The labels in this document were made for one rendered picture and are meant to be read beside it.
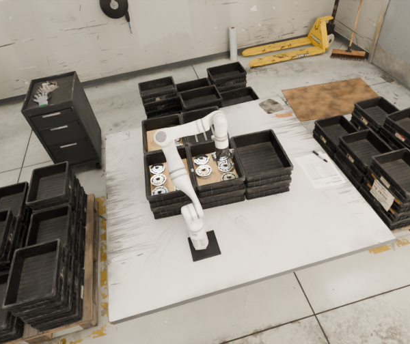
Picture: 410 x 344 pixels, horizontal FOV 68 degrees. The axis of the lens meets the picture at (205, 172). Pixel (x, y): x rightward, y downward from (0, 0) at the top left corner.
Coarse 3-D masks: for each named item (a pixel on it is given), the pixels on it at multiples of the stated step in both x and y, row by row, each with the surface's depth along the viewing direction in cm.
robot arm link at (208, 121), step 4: (216, 112) 157; (220, 112) 156; (208, 116) 157; (212, 116) 158; (216, 116) 155; (224, 116) 155; (204, 120) 156; (208, 120) 158; (212, 120) 159; (204, 124) 155; (208, 124) 156; (212, 124) 162; (204, 128) 156; (208, 128) 157
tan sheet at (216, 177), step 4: (208, 156) 210; (212, 160) 207; (208, 164) 205; (212, 164) 204; (216, 164) 204; (196, 168) 204; (216, 168) 202; (212, 172) 199; (216, 172) 199; (232, 172) 197; (196, 176) 198; (212, 176) 197; (216, 176) 196; (220, 176) 196; (200, 180) 195; (204, 180) 195; (208, 180) 194; (212, 180) 194; (216, 180) 194; (220, 180) 193; (200, 184) 193
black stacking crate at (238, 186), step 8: (208, 144) 207; (192, 152) 209; (200, 152) 210; (208, 152) 212; (232, 160) 206; (240, 176) 190; (232, 184) 183; (240, 184) 184; (200, 192) 183; (208, 192) 184; (216, 192) 186; (224, 192) 187
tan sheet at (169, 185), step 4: (184, 160) 210; (164, 164) 209; (184, 164) 207; (168, 172) 204; (188, 172) 202; (152, 176) 202; (168, 176) 201; (168, 180) 198; (168, 184) 196; (172, 184) 195; (152, 188) 194; (168, 188) 193; (172, 188) 193
